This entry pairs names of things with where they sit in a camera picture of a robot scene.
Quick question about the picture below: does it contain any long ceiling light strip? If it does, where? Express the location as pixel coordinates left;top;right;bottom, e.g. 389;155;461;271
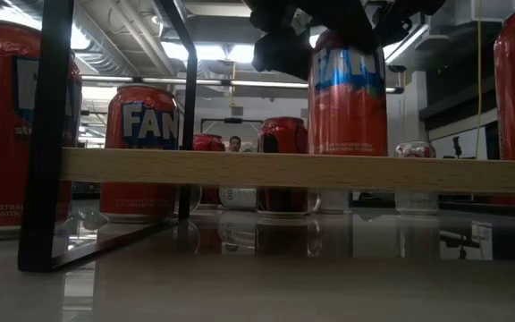
80;74;405;95

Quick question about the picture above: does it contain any red Coca-Cola Zero can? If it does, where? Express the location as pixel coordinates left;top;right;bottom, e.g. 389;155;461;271
256;116;322;219

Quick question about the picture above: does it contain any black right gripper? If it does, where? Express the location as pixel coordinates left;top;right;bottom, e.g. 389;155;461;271
248;0;446;53

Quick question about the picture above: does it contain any bright ceiling light panel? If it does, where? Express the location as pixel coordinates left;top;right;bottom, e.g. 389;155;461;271
161;40;255;64

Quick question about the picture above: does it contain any red soda can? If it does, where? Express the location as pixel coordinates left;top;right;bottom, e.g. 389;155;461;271
193;133;226;208

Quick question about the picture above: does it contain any yellow hanging cable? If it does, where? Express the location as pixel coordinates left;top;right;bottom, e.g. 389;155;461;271
475;20;483;158

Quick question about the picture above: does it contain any wooden shelf with black frame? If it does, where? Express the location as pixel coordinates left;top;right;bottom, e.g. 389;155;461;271
17;0;515;274

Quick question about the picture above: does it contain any silver Diet Coke can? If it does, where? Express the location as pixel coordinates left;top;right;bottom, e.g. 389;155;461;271
320;190;353;215
218;186;258;211
393;140;441;216

